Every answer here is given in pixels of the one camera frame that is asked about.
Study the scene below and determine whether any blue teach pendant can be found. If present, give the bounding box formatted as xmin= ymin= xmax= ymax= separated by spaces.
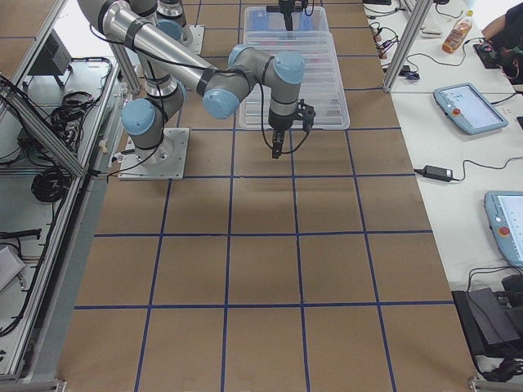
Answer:
xmin=433 ymin=82 xmax=508 ymax=135
xmin=484 ymin=191 xmax=522 ymax=267

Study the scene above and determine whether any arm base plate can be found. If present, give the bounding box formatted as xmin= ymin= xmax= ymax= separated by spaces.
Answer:
xmin=117 ymin=127 xmax=190 ymax=180
xmin=181 ymin=24 xmax=205 ymax=55

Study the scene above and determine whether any aluminium frame post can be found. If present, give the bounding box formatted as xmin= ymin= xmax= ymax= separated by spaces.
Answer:
xmin=382 ymin=0 xmax=432 ymax=93

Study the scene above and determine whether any orange drink bottle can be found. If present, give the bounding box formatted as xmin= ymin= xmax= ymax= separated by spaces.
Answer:
xmin=441 ymin=10 xmax=473 ymax=54

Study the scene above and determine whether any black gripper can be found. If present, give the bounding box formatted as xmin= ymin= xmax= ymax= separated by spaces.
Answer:
xmin=268 ymin=99 xmax=316 ymax=159
xmin=278 ymin=0 xmax=305 ymax=30

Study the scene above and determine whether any black cable bundle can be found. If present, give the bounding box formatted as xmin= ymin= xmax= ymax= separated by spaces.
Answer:
xmin=31 ymin=166 xmax=69 ymax=204

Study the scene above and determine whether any black power adapter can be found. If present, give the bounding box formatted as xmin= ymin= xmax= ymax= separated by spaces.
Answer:
xmin=422 ymin=165 xmax=454 ymax=182

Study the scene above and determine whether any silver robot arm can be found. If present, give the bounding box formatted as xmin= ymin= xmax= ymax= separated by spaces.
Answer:
xmin=78 ymin=1 xmax=315 ymax=158
xmin=156 ymin=0 xmax=309 ymax=47

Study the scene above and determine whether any clear plastic storage box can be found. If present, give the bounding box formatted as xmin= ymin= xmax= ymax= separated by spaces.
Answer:
xmin=244 ymin=5 xmax=330 ymax=36

